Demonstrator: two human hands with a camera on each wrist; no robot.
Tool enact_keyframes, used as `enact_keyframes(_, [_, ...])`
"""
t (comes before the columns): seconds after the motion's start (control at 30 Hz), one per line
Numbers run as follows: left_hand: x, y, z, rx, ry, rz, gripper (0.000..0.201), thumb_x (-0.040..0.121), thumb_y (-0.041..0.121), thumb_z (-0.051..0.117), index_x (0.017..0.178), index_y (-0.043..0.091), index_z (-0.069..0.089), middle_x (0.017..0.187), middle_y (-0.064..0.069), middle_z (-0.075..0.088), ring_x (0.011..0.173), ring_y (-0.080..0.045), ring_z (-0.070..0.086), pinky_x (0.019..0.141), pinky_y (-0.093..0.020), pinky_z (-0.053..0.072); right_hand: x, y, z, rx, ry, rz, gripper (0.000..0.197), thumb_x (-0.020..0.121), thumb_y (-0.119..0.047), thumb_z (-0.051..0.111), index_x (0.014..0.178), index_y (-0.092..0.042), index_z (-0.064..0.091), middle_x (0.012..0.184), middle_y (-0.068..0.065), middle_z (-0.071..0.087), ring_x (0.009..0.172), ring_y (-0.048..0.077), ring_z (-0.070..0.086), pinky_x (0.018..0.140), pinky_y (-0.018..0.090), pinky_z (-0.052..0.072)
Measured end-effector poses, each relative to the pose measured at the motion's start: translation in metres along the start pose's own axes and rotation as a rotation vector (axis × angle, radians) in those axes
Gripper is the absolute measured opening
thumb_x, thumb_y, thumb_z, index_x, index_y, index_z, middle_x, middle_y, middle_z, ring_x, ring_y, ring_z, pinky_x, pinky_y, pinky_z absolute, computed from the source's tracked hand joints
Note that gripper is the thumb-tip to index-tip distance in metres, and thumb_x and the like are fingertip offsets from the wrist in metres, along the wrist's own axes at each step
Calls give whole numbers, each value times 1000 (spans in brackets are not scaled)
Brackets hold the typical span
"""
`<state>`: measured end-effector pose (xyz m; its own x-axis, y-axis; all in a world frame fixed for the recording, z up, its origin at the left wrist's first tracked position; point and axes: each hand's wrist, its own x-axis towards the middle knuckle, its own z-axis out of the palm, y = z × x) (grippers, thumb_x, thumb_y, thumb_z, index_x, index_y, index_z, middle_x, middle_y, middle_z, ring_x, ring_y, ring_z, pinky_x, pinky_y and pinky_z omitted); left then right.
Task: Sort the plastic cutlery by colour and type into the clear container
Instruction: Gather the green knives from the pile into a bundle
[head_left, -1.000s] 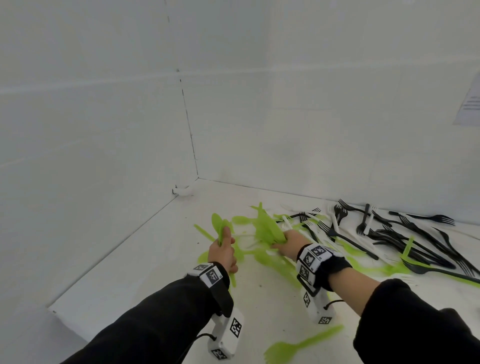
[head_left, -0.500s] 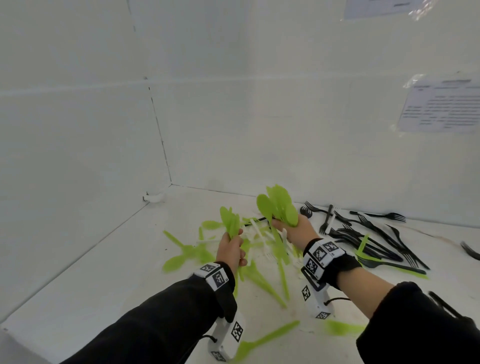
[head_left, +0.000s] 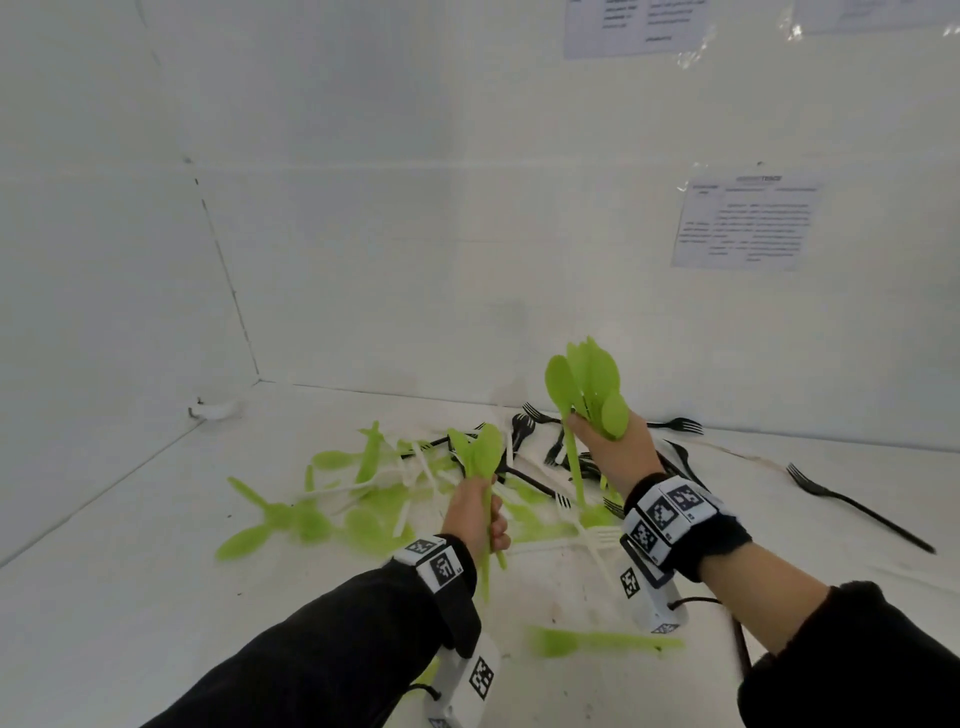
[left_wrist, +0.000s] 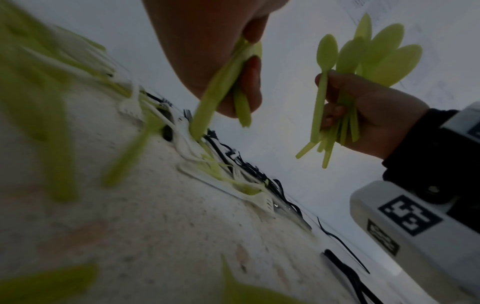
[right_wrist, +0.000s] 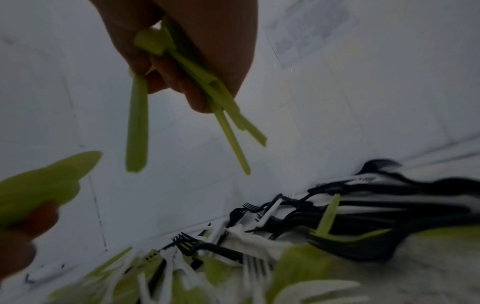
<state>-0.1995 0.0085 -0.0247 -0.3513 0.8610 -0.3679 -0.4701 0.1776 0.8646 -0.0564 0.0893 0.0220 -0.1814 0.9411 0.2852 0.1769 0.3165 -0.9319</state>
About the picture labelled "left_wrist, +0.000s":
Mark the pile of plastic cutlery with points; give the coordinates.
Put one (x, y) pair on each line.
(37, 104)

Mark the stack of green spoons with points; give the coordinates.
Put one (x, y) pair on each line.
(386, 44)

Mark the green plastic spoon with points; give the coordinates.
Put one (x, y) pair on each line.
(221, 86)
(242, 107)

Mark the person's left hand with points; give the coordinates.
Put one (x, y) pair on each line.
(198, 38)

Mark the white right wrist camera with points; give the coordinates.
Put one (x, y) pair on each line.
(412, 252)

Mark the person's right hand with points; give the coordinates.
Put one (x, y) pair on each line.
(378, 115)

